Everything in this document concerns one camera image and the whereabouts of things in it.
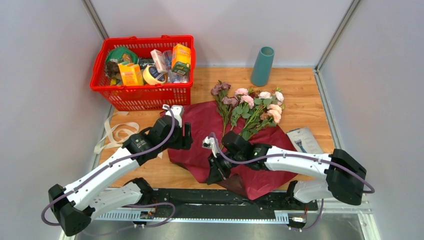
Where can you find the blue razor blister package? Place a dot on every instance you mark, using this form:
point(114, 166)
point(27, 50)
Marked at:
point(304, 141)

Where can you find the orange juice carton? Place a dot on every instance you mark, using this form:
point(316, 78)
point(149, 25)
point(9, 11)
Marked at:
point(131, 74)

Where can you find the yellow tape roll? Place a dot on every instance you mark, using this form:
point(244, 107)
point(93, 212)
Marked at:
point(152, 76)

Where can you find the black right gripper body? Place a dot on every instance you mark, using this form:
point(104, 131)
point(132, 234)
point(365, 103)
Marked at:
point(222, 166)

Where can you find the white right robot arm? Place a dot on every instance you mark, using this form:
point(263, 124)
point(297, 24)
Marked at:
point(336, 175)

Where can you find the green snack bag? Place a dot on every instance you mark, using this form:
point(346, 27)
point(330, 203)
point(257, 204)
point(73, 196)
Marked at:
point(122, 54)

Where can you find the white small box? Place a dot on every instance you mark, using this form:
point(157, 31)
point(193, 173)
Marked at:
point(159, 61)

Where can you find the clear plastic bottle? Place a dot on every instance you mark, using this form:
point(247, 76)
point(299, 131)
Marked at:
point(172, 77)

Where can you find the dark red wrapping paper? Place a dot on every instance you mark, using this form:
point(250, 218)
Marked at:
point(243, 180)

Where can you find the red plastic shopping basket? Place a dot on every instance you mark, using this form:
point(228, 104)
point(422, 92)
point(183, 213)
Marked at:
point(146, 97)

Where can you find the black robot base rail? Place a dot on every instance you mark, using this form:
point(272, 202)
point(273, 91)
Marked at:
point(215, 206)

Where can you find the white printed ribbon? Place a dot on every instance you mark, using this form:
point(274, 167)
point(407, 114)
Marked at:
point(115, 135)

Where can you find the pink flower bouquet brown wrap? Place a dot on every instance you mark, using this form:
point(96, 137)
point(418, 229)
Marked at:
point(259, 109)

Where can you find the teal ceramic vase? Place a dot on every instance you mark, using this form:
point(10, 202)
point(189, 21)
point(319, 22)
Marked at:
point(262, 66)

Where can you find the orange green box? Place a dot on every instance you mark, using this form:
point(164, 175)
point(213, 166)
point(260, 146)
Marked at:
point(181, 60)

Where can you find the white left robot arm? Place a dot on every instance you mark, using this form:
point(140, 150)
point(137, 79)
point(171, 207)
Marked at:
point(77, 204)

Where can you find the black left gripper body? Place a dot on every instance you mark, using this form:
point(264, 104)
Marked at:
point(178, 141)

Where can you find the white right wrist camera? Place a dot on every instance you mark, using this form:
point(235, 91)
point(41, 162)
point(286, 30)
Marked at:
point(210, 143)

